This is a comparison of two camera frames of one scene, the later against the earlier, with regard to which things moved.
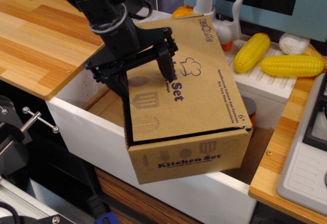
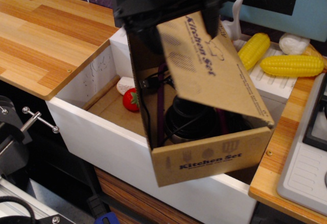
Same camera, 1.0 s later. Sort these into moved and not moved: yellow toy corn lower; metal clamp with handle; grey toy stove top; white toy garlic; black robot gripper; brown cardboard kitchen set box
Moved: black robot gripper; brown cardboard kitchen set box
Not moved: grey toy stove top; white toy garlic; yellow toy corn lower; metal clamp with handle
